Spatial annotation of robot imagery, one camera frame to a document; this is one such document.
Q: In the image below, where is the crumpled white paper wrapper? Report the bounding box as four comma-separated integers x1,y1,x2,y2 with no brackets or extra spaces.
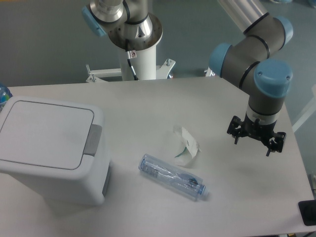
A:
173,125,200,167

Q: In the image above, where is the grey lid push button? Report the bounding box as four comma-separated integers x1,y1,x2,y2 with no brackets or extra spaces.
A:
83,124,102,157

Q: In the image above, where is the white frame bar at right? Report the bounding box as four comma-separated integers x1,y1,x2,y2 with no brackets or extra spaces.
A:
292,84,316,132

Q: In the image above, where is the empty clear plastic bottle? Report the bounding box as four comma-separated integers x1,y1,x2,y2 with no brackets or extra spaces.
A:
138,154,210,201

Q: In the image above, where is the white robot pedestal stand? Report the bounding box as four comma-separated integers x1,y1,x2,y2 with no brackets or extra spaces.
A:
85,13,176,83

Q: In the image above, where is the silver robot arm base joint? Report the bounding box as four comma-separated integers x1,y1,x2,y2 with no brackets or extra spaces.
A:
81,0,149,37

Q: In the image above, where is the black device at table edge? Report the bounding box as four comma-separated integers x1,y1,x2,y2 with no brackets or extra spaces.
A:
298,199,316,226

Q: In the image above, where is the black cable on pedestal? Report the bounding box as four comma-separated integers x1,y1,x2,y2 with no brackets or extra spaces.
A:
125,39,139,81

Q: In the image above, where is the white trash can lid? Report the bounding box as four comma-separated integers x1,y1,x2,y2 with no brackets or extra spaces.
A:
0,100,94,170

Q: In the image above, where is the white plastic trash can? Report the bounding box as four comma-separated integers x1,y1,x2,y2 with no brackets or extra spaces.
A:
0,96,111,205

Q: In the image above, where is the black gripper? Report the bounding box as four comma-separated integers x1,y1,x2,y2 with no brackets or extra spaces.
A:
227,116,286,157

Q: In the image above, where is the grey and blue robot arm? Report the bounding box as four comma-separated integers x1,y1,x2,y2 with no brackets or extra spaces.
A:
209,0,293,153

